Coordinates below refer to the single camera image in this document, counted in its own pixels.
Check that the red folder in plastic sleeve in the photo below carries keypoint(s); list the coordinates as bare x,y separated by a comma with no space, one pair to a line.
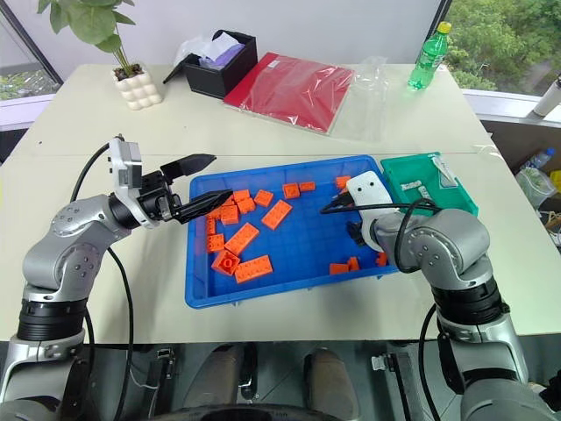
289,87

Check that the long orange toy brick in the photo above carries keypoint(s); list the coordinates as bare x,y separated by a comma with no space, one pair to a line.
241,238
277,215
253,269

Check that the small orange toy brick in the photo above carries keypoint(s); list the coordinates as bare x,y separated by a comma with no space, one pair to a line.
211,226
307,186
382,259

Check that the dark rounded shape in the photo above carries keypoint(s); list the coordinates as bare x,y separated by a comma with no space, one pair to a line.
328,381

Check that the green plant in white pot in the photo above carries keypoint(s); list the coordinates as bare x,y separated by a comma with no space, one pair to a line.
136,90

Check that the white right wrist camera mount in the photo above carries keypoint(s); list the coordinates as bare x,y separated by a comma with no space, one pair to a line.
368,190

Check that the yellow object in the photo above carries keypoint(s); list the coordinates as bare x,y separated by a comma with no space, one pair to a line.
556,182

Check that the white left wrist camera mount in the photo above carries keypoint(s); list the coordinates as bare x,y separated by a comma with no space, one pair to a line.
125,166

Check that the tall square orange toy brick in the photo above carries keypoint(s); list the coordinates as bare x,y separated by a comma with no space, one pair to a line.
225,263

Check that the large clear plastic bag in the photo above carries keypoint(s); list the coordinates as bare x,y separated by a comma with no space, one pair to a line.
366,105

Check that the purple crumpled sheet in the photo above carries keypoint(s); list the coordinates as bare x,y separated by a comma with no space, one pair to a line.
230,54

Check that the black open box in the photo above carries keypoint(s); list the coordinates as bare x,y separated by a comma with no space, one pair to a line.
219,81

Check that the white crumpled plastic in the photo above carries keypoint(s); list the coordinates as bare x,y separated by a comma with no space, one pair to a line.
197,46

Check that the blue plastic bin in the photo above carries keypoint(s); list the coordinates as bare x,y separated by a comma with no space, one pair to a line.
307,245

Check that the clear bottle with blue cap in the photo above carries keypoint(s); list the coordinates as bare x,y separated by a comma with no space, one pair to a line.
541,159

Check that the grey AA battery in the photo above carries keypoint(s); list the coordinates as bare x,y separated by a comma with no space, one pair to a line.
412,185
423,192

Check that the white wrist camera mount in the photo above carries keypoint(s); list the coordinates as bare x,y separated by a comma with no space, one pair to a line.
125,166
368,190

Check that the silver metal clamp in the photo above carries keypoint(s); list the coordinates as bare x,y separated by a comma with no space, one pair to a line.
381,362
164,357

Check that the green plastic bin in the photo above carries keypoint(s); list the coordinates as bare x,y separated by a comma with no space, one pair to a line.
403,175

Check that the white bottle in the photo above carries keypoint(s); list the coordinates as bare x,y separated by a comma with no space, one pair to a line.
548,96

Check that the green bottle with yellow cap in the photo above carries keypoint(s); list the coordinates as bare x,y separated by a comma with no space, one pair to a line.
427,61

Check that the translucent plastic bag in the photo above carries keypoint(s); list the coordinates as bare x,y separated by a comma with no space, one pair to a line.
532,184

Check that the small clear plastic bag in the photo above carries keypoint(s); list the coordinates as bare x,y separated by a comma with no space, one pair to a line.
445,173

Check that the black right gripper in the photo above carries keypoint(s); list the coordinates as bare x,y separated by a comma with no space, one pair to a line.
357,234

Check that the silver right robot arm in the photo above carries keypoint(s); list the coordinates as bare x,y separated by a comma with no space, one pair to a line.
451,237

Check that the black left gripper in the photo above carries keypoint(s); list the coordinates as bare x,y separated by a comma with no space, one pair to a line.
153,204

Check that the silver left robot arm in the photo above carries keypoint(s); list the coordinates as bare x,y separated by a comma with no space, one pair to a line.
66,245

